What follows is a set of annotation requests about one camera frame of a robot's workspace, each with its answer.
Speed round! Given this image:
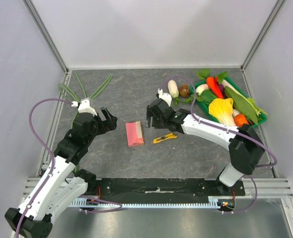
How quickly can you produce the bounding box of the yellow utility knife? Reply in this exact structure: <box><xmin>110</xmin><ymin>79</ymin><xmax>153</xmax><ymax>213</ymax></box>
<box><xmin>153</xmin><ymin>133</ymin><xmax>177</xmax><ymax>144</ymax></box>

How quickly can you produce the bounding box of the pink express box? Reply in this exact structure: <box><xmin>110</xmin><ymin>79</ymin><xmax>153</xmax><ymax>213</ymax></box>
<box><xmin>126</xmin><ymin>121</ymin><xmax>145</xmax><ymax>147</ymax></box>

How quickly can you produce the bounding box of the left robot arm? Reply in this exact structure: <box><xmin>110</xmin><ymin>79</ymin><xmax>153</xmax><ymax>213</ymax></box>
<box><xmin>5</xmin><ymin>108</ymin><xmax>118</xmax><ymax>238</ymax></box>

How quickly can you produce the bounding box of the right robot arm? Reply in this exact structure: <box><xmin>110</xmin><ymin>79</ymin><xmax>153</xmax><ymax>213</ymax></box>
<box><xmin>146</xmin><ymin>98</ymin><xmax>265</xmax><ymax>195</ymax></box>

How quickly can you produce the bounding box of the white radish toy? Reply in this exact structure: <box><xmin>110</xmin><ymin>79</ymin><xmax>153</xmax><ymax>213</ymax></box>
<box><xmin>167</xmin><ymin>80</ymin><xmax>179</xmax><ymax>98</ymax></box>

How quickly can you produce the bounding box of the brown mushroom toy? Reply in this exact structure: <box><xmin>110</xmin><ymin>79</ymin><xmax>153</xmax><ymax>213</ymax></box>
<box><xmin>179</xmin><ymin>84</ymin><xmax>190</xmax><ymax>98</ymax></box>

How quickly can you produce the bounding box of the green long beans bundle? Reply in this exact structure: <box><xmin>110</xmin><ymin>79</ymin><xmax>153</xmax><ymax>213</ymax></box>
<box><xmin>59</xmin><ymin>72</ymin><xmax>113</xmax><ymax>173</ymax></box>

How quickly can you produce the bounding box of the white turnip toy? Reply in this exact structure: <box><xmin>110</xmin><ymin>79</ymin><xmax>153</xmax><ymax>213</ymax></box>
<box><xmin>196</xmin><ymin>84</ymin><xmax>209</xmax><ymax>96</ymax></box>

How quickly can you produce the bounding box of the green leafy vegetable toy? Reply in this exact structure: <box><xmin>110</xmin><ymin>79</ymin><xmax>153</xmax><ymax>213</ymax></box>
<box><xmin>173</xmin><ymin>90</ymin><xmax>217</xmax><ymax>107</ymax></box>

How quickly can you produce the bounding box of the yellow cabbage toy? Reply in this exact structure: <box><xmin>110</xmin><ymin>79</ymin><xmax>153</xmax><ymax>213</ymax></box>
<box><xmin>208</xmin><ymin>98</ymin><xmax>236</xmax><ymax>126</ymax></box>

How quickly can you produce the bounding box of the orange carrot toy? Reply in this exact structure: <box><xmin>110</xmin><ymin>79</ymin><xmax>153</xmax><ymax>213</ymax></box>
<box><xmin>206</xmin><ymin>77</ymin><xmax>224</xmax><ymax>99</ymax></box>

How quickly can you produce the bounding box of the orange pumpkin toy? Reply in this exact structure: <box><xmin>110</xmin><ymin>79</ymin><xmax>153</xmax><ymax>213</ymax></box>
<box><xmin>234</xmin><ymin>114</ymin><xmax>249</xmax><ymax>127</ymax></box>

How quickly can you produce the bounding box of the green corn toy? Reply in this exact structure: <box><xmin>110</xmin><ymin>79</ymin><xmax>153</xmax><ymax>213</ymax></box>
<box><xmin>224</xmin><ymin>86</ymin><xmax>267</xmax><ymax>126</ymax></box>

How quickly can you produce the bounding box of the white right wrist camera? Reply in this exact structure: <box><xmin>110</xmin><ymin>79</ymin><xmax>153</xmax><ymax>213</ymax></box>
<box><xmin>157</xmin><ymin>89</ymin><xmax>172</xmax><ymax>107</ymax></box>

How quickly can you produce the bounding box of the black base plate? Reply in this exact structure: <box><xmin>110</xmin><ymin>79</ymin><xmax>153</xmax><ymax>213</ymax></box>
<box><xmin>85</xmin><ymin>178</ymin><xmax>245</xmax><ymax>197</ymax></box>

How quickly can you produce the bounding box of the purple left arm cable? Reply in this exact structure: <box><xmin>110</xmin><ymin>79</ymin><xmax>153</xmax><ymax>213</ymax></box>
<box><xmin>14</xmin><ymin>98</ymin><xmax>124</xmax><ymax>238</ymax></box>

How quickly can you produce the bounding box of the white cable duct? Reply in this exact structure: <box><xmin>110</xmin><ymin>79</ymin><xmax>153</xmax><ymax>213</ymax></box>
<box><xmin>69</xmin><ymin>198</ymin><xmax>234</xmax><ymax>209</ymax></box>

